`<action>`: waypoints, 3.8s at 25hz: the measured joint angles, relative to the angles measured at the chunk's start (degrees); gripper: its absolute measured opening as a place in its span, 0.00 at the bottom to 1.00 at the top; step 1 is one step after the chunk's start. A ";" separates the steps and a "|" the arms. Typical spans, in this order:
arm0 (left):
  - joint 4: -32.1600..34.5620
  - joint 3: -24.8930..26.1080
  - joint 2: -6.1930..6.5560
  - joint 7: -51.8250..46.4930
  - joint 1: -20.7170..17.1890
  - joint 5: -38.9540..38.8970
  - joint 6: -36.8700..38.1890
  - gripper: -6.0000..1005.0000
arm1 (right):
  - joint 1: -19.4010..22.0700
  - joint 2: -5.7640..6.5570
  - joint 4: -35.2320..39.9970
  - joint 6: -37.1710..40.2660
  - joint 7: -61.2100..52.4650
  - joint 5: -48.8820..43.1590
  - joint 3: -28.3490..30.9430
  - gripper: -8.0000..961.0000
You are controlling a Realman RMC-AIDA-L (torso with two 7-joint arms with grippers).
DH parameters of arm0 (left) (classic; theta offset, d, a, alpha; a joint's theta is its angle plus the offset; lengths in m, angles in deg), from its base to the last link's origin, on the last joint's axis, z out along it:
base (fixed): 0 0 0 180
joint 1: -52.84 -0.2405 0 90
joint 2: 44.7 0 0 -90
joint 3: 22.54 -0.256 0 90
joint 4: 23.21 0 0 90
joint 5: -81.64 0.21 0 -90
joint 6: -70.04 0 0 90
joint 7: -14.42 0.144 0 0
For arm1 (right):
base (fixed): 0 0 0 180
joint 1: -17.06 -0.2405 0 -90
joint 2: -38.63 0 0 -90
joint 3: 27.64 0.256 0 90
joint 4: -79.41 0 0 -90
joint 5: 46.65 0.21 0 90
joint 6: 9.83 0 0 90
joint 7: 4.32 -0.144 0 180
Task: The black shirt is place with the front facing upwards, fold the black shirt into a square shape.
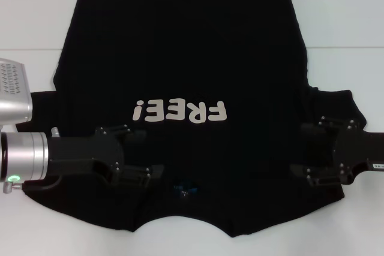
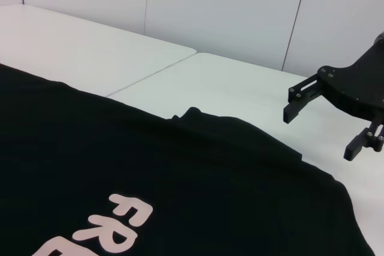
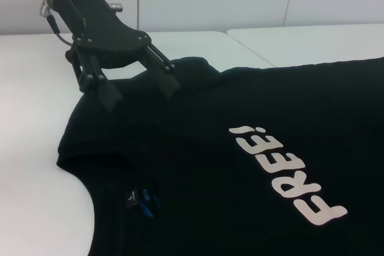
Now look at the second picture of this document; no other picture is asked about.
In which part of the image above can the black shirt with FREE print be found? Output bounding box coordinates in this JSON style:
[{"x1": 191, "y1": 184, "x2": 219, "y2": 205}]
[{"x1": 0, "y1": 63, "x2": 376, "y2": 256}]

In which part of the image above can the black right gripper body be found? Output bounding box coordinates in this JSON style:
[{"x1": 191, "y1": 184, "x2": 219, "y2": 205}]
[{"x1": 317, "y1": 30, "x2": 384, "y2": 124}]

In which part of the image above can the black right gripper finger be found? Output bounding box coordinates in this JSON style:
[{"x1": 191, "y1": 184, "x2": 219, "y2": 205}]
[
  {"x1": 344, "y1": 121, "x2": 384, "y2": 162},
  {"x1": 283, "y1": 73, "x2": 326, "y2": 125}
]

